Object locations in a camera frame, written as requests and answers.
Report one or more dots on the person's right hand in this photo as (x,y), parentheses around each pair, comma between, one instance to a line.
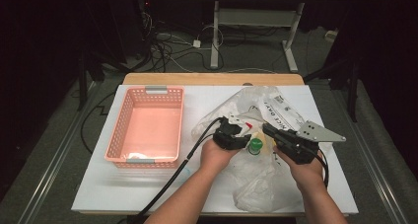
(307,176)

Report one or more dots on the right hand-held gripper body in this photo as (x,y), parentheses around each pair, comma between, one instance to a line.
(315,133)

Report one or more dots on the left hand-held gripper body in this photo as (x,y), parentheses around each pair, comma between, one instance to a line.
(228,135)

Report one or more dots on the person's left hand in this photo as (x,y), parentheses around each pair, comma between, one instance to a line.
(215,158)

